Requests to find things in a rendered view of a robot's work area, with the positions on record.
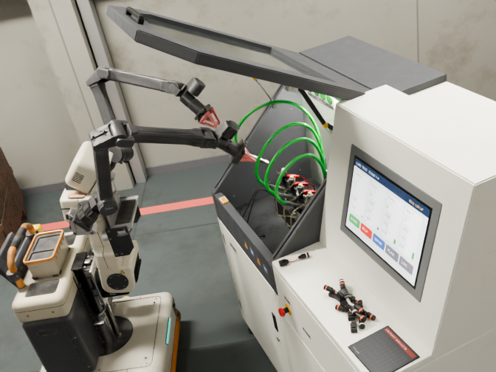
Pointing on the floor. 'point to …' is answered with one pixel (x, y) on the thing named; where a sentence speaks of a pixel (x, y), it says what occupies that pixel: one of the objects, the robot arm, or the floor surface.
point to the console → (462, 248)
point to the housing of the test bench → (404, 79)
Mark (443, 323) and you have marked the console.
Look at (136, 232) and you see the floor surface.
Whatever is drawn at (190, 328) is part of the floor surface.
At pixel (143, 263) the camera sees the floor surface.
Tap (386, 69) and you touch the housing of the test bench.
